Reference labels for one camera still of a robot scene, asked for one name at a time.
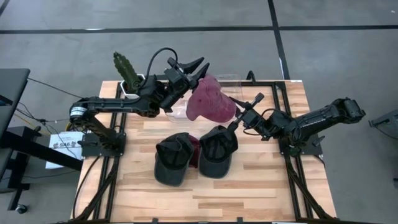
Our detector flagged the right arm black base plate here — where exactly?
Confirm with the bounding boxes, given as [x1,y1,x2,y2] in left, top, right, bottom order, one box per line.
[278,133,324,156]

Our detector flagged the clear plastic bin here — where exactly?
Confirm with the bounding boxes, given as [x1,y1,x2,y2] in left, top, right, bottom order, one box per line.
[194,73,244,124]

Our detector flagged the dark grey baseball cap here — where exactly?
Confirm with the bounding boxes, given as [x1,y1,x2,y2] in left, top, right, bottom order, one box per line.
[154,132,195,187]
[198,125,239,179]

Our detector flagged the white printed paper sheet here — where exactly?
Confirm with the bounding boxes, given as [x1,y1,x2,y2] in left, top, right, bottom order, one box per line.
[45,131,85,170]

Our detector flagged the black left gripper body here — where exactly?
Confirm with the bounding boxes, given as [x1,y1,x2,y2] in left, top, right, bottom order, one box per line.
[160,57,195,113]

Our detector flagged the green cactus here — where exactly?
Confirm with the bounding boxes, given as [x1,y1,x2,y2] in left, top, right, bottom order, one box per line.
[113,51,141,93]

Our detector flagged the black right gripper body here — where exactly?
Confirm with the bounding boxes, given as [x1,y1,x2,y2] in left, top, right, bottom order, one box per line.
[228,92,266,131]

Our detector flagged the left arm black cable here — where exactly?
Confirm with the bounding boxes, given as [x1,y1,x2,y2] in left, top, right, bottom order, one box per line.
[144,47,178,91]

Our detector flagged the white plant pot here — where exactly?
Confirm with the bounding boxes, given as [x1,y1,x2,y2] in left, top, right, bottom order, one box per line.
[119,73,147,100]

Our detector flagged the grey chair base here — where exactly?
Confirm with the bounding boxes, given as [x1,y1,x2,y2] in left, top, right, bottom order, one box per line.
[368,108,398,141]

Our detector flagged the red baseball cap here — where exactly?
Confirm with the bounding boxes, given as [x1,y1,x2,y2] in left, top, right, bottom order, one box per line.
[186,134,201,169]
[185,73,238,123]

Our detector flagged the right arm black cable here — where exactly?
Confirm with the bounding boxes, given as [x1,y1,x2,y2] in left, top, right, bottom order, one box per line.
[242,108,301,138]

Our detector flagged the black metal stand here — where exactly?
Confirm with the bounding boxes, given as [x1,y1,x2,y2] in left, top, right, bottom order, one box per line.
[0,126,83,212]

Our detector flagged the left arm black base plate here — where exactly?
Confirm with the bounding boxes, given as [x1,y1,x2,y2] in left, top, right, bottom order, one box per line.
[81,132,127,157]

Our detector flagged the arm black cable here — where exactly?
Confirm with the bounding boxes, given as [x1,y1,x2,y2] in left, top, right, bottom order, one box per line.
[144,47,178,91]
[242,108,301,138]

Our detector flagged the black aluminium table frame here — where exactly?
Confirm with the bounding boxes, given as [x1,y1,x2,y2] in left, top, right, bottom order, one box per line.
[70,79,338,224]

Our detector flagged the thin black floor cable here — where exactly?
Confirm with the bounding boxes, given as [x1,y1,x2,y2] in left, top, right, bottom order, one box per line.
[26,77,85,100]

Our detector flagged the grey desk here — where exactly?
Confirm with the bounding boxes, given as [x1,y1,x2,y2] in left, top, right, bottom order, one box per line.
[0,68,31,175]

